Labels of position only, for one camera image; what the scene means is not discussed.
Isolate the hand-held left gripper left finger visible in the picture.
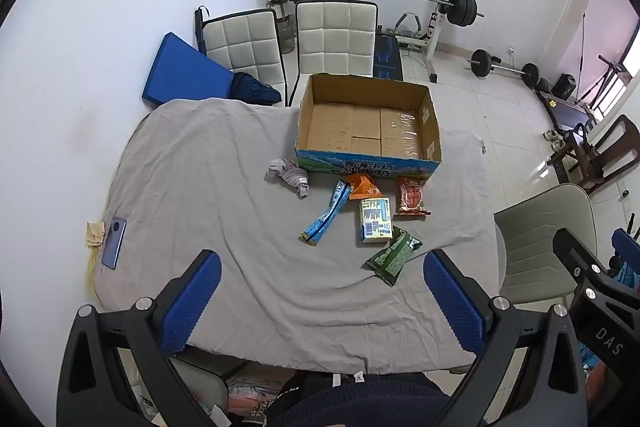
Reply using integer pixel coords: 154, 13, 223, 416
56, 249, 223, 427

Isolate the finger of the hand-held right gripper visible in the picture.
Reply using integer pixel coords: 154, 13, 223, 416
611, 228, 640, 257
552, 228, 640, 304

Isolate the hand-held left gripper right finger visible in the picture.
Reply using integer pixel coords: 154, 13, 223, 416
423, 249, 587, 427

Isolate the green snack packet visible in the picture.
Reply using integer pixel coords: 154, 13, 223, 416
362, 227, 425, 287

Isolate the red snack packet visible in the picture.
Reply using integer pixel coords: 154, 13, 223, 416
393, 176, 432, 218

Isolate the white blue tissue pack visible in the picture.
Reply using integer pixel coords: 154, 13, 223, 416
358, 197, 396, 246

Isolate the orange snack packet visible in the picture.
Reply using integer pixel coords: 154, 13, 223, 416
346, 172, 384, 200

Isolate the long blue snack packet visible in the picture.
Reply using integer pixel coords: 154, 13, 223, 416
299, 179, 350, 248

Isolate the grey sock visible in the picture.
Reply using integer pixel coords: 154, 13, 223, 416
267, 158, 311, 200

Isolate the cardboard box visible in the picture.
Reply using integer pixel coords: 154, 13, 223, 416
293, 73, 444, 180

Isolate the beige plastic chair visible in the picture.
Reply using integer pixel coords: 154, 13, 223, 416
493, 183, 599, 309

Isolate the dark wooden chair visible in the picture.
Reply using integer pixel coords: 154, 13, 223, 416
547, 114, 640, 196

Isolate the blue smartphone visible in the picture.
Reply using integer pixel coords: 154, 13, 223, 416
101, 217, 128, 271

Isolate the clear plastic bag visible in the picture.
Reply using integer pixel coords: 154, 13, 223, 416
227, 376, 287, 420

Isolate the small wooden block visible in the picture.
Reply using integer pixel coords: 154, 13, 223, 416
84, 221, 107, 249

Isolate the grey table cloth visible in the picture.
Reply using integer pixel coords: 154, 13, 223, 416
87, 98, 507, 376

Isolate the person's dark sweater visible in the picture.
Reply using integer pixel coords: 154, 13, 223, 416
264, 372, 453, 427

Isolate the dark low wooden table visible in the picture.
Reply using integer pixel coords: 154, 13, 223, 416
534, 87, 597, 134

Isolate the black tripod stand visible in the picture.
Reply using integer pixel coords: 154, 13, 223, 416
574, 11, 632, 108

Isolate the black speaker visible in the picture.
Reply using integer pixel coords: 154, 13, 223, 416
554, 73, 577, 100

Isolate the short barbell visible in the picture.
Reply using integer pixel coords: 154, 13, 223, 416
467, 49, 541, 84

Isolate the dark blue bag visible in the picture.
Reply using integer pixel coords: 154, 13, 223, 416
230, 71, 282, 106

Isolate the blue foam mat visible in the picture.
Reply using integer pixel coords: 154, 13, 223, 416
141, 33, 236, 108

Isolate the black blue bench pad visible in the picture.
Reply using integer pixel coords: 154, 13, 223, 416
372, 34, 405, 82

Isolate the white padded chair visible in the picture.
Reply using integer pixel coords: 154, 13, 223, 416
200, 8, 289, 108
287, 0, 380, 108

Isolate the white barbell rack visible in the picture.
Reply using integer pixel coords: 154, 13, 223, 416
312, 0, 464, 86

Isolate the blue black pole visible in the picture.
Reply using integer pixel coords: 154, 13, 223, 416
194, 6, 211, 56

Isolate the dusty plastic jug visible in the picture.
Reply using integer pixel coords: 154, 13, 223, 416
266, 0, 299, 54

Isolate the grey exercise handle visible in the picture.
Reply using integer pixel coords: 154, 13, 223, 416
394, 12, 421, 40

